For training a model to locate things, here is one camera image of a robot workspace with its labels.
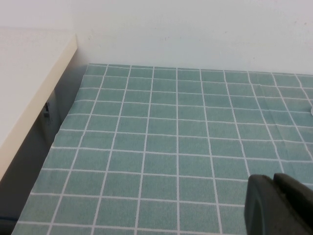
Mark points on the white side board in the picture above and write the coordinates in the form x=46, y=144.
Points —
x=24, y=73

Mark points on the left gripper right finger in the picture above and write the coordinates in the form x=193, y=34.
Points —
x=298, y=203

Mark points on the green checked tablecloth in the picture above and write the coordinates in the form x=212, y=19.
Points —
x=171, y=122

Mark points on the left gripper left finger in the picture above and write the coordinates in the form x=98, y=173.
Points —
x=261, y=208

